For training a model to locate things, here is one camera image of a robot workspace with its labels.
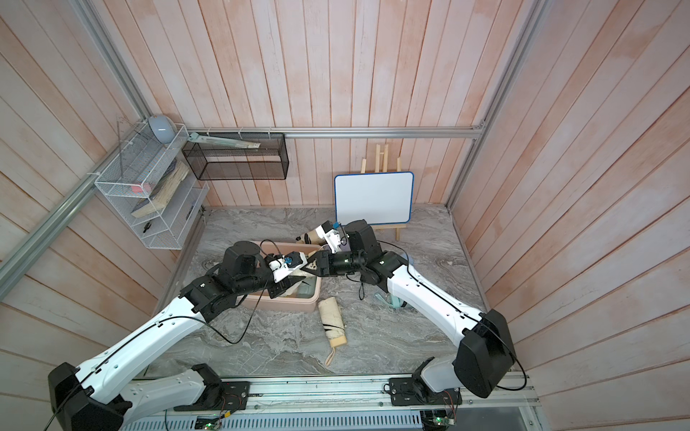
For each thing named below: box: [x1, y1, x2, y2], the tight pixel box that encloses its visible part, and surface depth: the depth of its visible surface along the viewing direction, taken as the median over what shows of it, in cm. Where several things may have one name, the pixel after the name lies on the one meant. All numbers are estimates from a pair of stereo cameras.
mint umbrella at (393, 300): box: [374, 292, 404, 309], surface depth 92 cm
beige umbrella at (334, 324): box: [318, 296, 348, 367], surface depth 86 cm
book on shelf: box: [131, 158, 190, 219], surface depth 83 cm
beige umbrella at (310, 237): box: [295, 228, 327, 246], surface depth 106 cm
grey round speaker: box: [148, 114, 177, 144], surface depth 85 cm
